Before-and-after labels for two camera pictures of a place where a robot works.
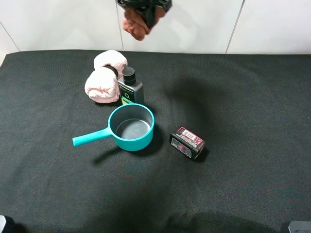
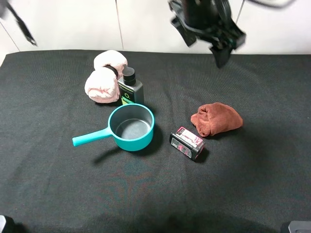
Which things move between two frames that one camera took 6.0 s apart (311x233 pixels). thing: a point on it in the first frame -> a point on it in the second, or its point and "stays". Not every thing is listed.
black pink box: x=187 y=142 stays
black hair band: x=115 y=71 stays
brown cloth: x=135 y=24 -> x=212 y=118
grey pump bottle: x=130 y=90 stays
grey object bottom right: x=300 y=226 stays
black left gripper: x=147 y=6 -> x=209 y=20
